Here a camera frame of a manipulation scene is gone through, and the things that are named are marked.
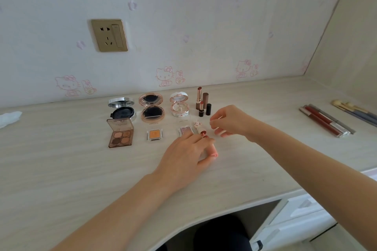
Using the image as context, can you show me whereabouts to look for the person's left hand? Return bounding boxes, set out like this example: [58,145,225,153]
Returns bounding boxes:
[153,133,219,196]

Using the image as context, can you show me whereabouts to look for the person's right hand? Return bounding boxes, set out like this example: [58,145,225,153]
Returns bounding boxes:
[209,104,263,144]

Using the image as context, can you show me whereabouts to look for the pink glitter single eyeshadow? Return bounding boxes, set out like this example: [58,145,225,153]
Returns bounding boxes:
[178,125,194,138]

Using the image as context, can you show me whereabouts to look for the orange single eyeshadow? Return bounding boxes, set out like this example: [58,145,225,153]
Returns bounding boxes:
[146,129,164,142]

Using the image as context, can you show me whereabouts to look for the rose gold brown lipstick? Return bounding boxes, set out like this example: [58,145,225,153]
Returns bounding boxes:
[196,86,204,110]

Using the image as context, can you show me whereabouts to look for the white round blush compact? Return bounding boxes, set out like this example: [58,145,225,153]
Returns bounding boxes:
[169,91,190,118]

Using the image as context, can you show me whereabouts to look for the rose gold floral compact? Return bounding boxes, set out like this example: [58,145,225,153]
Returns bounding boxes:
[138,92,166,122]

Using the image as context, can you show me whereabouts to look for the brown eyeshadow quad palette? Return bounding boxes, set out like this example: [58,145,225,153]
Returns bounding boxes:
[106,118,136,149]

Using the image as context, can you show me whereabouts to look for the silver round cushion compact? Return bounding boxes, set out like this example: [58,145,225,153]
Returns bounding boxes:
[108,97,137,122]

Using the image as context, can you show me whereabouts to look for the red lip gloss tube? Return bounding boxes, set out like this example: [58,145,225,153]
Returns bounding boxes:
[304,105,350,136]

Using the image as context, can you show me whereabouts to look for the white grey eyeliner pen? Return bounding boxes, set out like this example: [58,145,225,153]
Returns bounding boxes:
[308,104,356,135]

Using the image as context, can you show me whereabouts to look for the person's right forearm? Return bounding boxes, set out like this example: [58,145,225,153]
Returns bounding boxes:
[253,124,377,244]

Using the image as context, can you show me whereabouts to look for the person's left forearm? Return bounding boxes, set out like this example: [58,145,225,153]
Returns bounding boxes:
[51,174,173,251]

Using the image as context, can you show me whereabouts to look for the person's black trousers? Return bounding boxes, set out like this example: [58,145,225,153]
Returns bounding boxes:
[156,215,251,251]

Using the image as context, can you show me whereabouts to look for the light wooden side panel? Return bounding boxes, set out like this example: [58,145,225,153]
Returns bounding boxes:
[305,0,377,104]

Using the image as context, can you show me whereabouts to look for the crumpled white tissue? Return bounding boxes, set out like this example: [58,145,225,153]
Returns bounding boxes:
[0,111,23,129]

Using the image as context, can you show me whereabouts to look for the gold wall socket plate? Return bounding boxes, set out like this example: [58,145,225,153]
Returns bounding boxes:
[90,18,129,53]

